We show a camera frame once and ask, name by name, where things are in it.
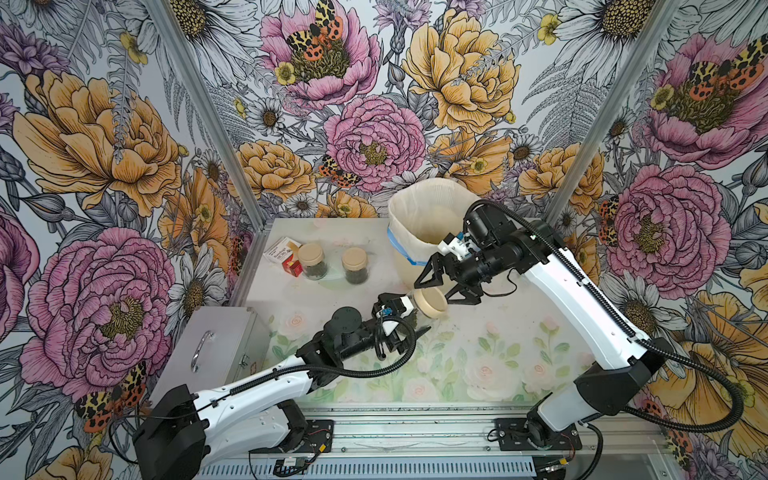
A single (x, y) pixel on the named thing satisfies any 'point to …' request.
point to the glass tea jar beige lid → (312, 258)
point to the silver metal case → (216, 347)
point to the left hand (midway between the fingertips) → (416, 315)
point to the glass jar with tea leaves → (416, 316)
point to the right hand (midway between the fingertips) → (432, 299)
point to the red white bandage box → (285, 252)
